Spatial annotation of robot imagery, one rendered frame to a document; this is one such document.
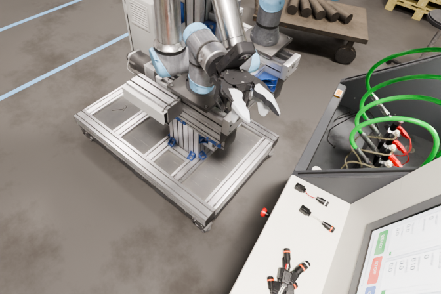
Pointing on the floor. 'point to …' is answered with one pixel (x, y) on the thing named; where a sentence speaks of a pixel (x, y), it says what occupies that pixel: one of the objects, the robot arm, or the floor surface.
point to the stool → (434, 17)
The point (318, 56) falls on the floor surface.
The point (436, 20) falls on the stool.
